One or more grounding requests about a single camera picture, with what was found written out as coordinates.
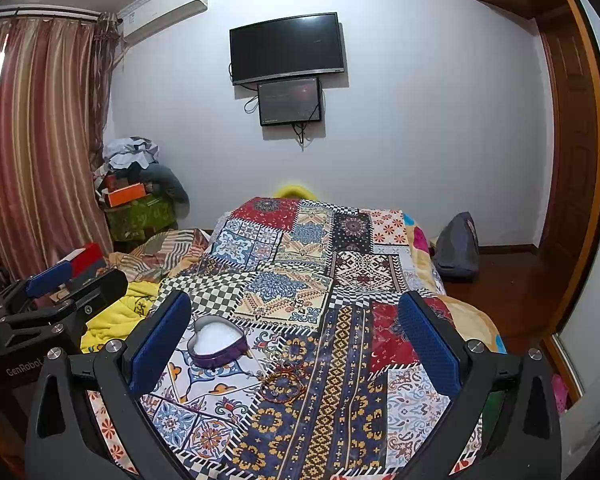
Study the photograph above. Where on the yellow cartoon towel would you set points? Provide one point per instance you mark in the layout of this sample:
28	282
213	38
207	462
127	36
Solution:
119	319

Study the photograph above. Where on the striped red curtain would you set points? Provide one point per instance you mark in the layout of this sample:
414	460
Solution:
54	90

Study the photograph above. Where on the pile of grey clothes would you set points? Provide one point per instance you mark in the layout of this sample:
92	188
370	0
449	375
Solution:
136	160

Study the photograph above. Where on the small wall monitor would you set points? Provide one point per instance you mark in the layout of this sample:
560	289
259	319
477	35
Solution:
290	101

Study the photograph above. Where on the dark grey backpack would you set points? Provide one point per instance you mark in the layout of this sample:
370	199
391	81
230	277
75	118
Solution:
456	254

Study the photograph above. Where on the red white box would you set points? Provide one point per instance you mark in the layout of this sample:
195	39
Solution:
82	259

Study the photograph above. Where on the green patterned storage box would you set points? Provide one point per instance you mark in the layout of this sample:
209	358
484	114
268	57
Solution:
140	219

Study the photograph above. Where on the heart-shaped purple jewelry tin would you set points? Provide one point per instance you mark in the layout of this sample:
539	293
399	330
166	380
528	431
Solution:
216	342

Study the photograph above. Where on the patchwork patterned bedspread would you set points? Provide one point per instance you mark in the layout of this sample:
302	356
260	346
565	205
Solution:
330	387

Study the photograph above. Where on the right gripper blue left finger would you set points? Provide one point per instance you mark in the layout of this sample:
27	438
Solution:
63	439

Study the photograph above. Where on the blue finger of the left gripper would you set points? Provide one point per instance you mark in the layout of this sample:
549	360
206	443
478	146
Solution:
48	280
92	298

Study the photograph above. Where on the brown wooden wardrobe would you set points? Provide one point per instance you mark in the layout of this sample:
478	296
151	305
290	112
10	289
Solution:
571	229

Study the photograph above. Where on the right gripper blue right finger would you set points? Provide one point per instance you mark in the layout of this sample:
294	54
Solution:
525	441

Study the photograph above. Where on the yellow round object behind bed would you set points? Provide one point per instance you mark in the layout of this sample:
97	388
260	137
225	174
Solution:
295	191

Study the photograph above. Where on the white air conditioner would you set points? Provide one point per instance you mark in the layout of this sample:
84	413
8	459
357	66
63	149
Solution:
145	18

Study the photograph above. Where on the orange box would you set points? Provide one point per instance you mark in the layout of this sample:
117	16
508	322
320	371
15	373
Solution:
125	195

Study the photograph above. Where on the striped brown blanket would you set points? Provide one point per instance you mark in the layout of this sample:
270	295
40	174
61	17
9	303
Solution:
164	255

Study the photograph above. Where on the large wall television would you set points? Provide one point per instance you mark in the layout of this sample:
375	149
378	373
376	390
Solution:
286	47

